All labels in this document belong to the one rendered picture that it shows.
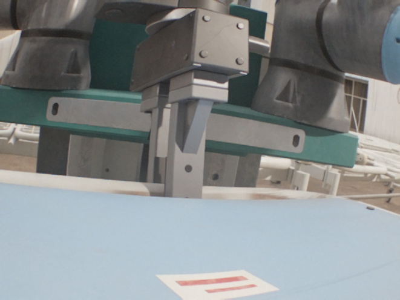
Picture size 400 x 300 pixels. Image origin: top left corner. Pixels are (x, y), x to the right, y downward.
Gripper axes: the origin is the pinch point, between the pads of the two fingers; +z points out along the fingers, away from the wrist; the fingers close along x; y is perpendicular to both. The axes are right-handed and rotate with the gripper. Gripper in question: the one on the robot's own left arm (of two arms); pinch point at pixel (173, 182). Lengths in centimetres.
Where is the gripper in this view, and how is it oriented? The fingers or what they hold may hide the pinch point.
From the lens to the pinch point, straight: 37.0
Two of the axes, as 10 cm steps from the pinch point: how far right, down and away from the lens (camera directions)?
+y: 8.7, 0.7, 4.9
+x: -4.9, 0.1, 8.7
